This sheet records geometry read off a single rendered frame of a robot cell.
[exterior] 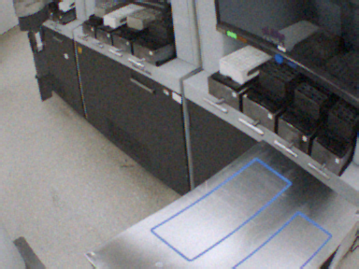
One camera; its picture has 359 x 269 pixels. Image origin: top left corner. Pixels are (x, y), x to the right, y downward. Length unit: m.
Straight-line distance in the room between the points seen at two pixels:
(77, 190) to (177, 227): 1.36
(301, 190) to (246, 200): 0.16
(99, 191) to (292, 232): 1.47
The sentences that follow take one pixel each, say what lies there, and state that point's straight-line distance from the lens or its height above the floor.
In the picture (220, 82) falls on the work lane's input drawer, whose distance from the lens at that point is 1.51.
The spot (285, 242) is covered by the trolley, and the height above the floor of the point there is 0.82.
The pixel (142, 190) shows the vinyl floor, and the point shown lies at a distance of 2.31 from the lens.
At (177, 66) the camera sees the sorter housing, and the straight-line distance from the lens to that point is 1.73.
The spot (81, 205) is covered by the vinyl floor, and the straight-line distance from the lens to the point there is 2.30.
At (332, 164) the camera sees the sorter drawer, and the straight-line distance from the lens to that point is 1.30.
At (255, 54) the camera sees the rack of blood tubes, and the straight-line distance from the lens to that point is 1.56.
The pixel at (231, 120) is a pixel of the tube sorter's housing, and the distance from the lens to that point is 1.55.
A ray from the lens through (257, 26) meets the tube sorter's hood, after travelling 1.36.
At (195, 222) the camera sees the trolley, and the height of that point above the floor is 0.82.
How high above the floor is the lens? 1.65
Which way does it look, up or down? 40 degrees down
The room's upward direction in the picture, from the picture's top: 6 degrees counter-clockwise
